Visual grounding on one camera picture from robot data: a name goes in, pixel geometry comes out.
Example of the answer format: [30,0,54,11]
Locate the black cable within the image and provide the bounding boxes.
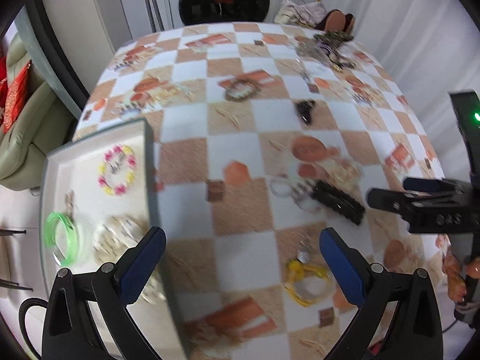
[17,297,50,360]

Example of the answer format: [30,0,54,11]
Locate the yellow ring keychain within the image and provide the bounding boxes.
[284,259,335,307]

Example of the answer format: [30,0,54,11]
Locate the cream polka dot scrunchie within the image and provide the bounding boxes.
[92,215,147,267]

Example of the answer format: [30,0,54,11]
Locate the red cushion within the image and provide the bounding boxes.
[1,60,32,134]

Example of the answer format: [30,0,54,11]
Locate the colourful beaded bracelet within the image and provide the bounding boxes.
[97,144,138,197]

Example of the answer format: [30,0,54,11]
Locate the small black claw clip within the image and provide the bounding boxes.
[295,100,316,125]

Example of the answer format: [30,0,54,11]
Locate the red handled mop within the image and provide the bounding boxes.
[127,0,164,33]

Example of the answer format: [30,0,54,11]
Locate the small silver earring charm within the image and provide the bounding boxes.
[108,154,124,174]

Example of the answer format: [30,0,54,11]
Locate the brown braided bracelet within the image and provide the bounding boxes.
[223,77,262,103]

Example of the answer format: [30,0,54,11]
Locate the right human hand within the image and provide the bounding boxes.
[435,234,467,304]

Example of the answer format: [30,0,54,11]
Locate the white grey tray box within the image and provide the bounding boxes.
[40,118,186,359]

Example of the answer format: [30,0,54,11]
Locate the silver metal hair clip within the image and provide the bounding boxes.
[65,190,75,219]

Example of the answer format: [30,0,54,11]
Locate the checkered floral tablecloth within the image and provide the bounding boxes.
[76,23,445,359]

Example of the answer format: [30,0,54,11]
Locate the black studded hair clip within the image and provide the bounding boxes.
[311,180,365,226]

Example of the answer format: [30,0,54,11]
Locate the pink cloth on hanger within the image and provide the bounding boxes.
[273,0,327,29]

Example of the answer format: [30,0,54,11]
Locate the green translucent bangle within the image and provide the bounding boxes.
[44,212,80,267]

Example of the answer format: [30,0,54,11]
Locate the green leather sofa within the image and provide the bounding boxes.
[1,34,76,191]

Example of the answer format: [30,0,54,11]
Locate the white curtain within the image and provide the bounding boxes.
[324,0,479,177]

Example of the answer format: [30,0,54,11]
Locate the brown black slippers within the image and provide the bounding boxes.
[315,10,356,34]

